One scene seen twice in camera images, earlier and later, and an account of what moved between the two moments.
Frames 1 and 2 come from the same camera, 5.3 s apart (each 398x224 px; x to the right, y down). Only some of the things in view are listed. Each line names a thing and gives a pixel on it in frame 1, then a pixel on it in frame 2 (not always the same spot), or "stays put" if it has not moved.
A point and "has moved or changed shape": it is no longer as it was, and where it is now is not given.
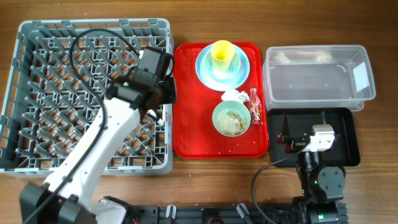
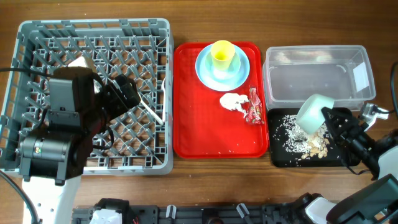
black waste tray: (301, 121) stays put
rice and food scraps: (229, 123) has moved or changed shape
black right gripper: (295, 142) → (348, 130)
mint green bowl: (231, 119) → (310, 117)
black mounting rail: (240, 214) stays put
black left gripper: (171, 96) → (119, 105)
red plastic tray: (194, 136) stays put
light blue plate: (229, 79) stays put
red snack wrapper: (255, 107) stays put
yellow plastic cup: (222, 51) stays put
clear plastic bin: (318, 76) stays put
